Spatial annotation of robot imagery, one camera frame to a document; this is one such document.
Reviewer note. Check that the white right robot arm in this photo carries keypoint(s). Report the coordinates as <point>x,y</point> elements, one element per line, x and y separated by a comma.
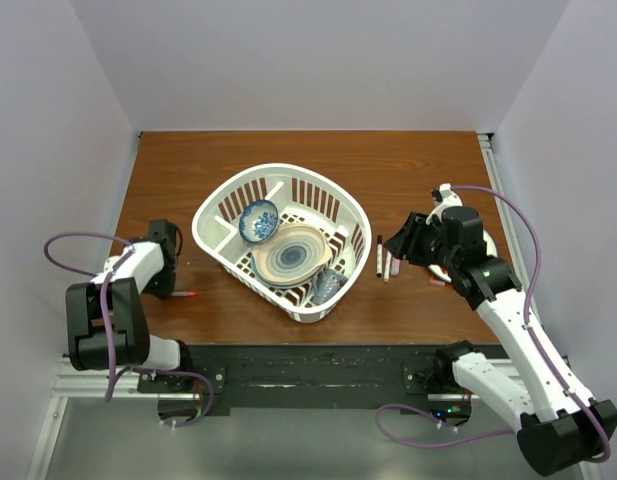
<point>557,421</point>

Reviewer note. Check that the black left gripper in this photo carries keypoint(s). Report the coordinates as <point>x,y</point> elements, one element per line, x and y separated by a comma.
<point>165,290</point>

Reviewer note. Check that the watermelon pattern plate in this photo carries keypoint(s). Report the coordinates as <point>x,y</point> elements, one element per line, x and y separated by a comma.
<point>442,274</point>

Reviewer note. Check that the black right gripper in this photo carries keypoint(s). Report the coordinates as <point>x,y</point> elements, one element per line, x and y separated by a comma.
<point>404,244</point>

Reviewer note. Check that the blue patterned small bowl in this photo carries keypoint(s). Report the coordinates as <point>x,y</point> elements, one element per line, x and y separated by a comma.
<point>259,222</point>

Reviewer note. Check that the white plastic dish basket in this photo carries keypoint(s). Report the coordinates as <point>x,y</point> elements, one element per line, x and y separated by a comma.
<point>301,196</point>

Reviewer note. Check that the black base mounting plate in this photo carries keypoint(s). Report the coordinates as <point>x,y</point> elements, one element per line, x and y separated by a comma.
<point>322,376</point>

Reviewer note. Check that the blue glass cup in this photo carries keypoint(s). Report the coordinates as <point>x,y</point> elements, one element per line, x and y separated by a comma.
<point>326,283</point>

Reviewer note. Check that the pink highlighter pen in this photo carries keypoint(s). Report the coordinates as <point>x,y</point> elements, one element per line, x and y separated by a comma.
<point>395,267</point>

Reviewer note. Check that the beige blue ringed plate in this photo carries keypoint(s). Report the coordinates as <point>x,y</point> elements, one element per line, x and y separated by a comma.
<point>295,253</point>

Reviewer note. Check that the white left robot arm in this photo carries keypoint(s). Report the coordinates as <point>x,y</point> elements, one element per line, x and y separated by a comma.
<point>122,282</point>

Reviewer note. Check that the aluminium frame rail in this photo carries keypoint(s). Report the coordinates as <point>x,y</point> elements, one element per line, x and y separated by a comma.
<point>54,415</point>

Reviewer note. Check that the white black marker pen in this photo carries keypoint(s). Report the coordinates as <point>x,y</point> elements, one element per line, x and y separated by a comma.
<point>379,256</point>

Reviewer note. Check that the white red pen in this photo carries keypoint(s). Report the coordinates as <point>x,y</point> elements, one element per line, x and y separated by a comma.
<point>387,266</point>

